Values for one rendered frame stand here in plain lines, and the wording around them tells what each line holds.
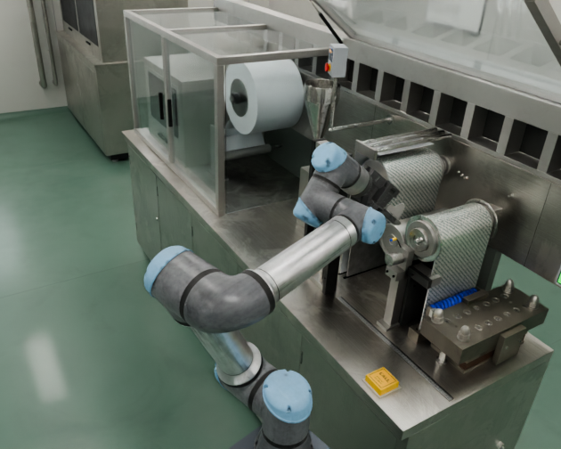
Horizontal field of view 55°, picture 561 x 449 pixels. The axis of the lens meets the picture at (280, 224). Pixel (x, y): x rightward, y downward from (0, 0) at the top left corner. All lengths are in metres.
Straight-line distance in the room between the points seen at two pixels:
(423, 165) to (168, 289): 1.09
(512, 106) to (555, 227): 0.39
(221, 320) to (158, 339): 2.17
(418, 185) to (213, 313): 1.06
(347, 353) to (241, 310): 0.82
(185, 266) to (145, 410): 1.82
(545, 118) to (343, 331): 0.89
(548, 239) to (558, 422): 1.46
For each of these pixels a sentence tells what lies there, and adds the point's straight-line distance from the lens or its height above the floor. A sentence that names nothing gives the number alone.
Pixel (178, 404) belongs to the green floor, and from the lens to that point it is 2.79.
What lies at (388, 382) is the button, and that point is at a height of 0.92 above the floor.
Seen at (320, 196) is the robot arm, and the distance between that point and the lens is 1.24.
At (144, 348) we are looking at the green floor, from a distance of 3.10.
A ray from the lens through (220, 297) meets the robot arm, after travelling 0.96.
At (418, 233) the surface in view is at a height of 1.27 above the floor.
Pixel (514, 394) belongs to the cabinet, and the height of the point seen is 0.78.
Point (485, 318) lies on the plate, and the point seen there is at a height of 1.03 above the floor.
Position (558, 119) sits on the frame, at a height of 1.62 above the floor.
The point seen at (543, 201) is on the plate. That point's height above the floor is 1.37.
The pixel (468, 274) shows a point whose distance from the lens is 1.86.
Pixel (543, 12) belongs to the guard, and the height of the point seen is 1.93.
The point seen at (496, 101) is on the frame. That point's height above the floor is 1.61.
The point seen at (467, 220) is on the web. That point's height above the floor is 1.30.
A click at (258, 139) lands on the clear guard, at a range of 2.37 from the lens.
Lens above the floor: 2.08
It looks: 30 degrees down
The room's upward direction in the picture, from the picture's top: 3 degrees clockwise
